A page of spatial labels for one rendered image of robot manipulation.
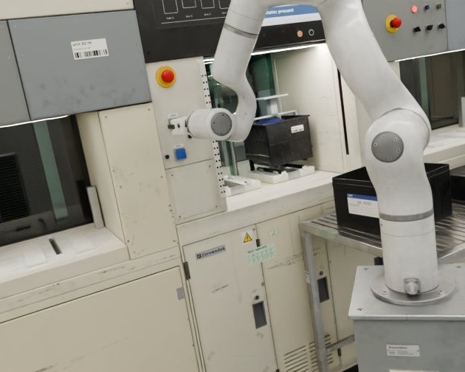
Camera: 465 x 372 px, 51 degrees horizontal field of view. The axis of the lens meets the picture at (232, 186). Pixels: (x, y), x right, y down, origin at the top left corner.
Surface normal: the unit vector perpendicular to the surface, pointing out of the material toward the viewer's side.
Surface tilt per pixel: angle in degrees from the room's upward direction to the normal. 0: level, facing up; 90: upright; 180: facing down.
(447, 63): 90
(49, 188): 90
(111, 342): 90
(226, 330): 90
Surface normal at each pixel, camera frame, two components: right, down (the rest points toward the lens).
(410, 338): -0.30, 0.25
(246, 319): 0.45, 0.11
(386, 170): -0.33, 0.77
